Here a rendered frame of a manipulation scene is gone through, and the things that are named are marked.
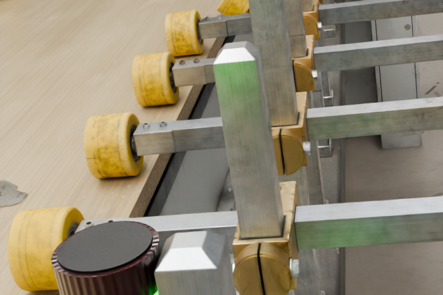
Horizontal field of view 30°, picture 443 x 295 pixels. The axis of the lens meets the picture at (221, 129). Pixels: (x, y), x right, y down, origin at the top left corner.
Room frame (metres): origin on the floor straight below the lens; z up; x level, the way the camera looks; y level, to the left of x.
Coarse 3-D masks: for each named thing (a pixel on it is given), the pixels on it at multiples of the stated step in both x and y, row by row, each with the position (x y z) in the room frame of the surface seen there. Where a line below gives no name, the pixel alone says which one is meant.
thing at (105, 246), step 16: (112, 224) 0.43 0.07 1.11; (128, 224) 0.43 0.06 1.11; (80, 240) 0.41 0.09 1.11; (96, 240) 0.41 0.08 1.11; (112, 240) 0.41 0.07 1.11; (128, 240) 0.41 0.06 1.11; (144, 240) 0.40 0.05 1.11; (64, 256) 0.40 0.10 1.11; (80, 256) 0.40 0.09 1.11; (96, 256) 0.39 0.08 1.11; (112, 256) 0.39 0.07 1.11; (128, 256) 0.39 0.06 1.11; (80, 272) 0.38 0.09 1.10; (96, 272) 0.38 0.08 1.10
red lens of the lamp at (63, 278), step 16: (144, 224) 0.42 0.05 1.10; (64, 240) 0.42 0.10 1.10; (144, 256) 0.39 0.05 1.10; (64, 272) 0.39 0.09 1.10; (112, 272) 0.38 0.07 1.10; (128, 272) 0.38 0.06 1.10; (144, 272) 0.38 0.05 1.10; (64, 288) 0.39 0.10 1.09; (80, 288) 0.38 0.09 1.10; (96, 288) 0.38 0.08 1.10; (112, 288) 0.38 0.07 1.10; (128, 288) 0.38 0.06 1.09; (144, 288) 0.38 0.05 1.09
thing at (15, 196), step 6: (0, 180) 0.98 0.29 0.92; (6, 180) 0.98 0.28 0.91; (0, 186) 0.97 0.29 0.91; (6, 186) 0.94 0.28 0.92; (12, 186) 0.97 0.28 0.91; (0, 192) 0.94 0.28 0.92; (6, 192) 0.94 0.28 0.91; (12, 192) 0.94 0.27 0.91; (18, 192) 0.95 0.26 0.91; (24, 192) 0.95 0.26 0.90; (0, 198) 0.93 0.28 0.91; (6, 198) 0.93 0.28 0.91; (12, 198) 0.94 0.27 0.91; (18, 198) 0.94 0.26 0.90; (0, 204) 0.93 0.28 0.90; (6, 204) 0.93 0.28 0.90; (12, 204) 0.92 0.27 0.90
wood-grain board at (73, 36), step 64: (0, 0) 2.29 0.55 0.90; (64, 0) 2.14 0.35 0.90; (128, 0) 2.01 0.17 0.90; (192, 0) 1.90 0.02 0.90; (0, 64) 1.61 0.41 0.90; (64, 64) 1.53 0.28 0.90; (128, 64) 1.46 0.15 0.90; (0, 128) 1.22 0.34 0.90; (64, 128) 1.17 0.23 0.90; (64, 192) 0.94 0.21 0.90; (128, 192) 0.91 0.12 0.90; (0, 256) 0.80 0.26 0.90
